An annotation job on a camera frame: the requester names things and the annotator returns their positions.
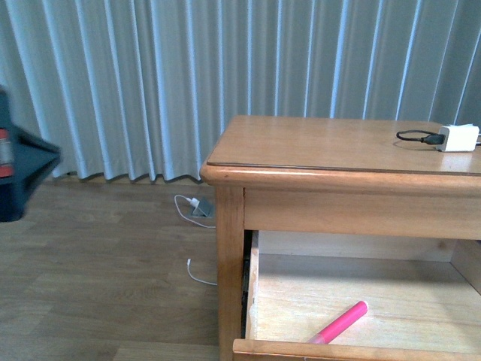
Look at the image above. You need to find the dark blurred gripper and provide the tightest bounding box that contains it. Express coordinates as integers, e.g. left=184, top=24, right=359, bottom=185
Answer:
left=1, top=88, right=61, bottom=223

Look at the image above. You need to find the pink marker with clear cap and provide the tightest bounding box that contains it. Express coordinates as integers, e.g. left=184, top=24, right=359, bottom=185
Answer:
left=307, top=301, right=368, bottom=344

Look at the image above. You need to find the wooden drawer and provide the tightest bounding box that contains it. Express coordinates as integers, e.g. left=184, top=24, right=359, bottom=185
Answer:
left=233, top=231, right=480, bottom=360

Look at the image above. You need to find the grey pleated curtain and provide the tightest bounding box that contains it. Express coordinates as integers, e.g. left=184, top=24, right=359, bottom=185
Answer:
left=1, top=1, right=480, bottom=180

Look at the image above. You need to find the open metal floor socket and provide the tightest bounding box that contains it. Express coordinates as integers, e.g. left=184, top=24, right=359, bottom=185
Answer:
left=191, top=198, right=215, bottom=218

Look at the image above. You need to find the wooden nightstand cabinet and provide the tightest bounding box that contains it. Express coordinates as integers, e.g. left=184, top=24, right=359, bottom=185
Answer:
left=201, top=116, right=480, bottom=360

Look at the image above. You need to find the white power adapter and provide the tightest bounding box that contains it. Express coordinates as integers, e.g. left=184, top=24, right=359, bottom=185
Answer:
left=436, top=124, right=480, bottom=152

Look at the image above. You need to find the white wall plug charger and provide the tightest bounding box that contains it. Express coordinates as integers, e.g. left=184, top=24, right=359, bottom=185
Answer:
left=188, top=198, right=200, bottom=208

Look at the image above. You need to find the white charging cable on floor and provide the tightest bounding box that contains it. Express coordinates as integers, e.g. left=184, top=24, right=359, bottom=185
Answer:
left=174, top=194, right=218, bottom=287

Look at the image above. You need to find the black usb cable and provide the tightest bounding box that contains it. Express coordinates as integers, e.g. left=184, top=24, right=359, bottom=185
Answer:
left=396, top=129, right=445, bottom=147

